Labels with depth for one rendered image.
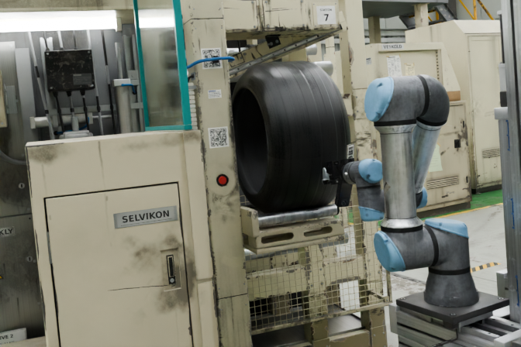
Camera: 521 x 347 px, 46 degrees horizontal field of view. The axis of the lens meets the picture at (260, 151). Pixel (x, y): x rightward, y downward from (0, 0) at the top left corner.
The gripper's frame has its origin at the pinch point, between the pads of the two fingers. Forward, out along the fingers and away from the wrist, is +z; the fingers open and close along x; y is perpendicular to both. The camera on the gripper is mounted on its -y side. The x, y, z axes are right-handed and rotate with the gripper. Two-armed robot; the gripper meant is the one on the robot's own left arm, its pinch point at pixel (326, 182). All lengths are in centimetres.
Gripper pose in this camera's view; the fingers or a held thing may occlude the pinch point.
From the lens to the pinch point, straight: 222.0
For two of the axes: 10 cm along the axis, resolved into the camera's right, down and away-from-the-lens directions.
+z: -3.4, 1.0, 9.4
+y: -1.3, -9.9, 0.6
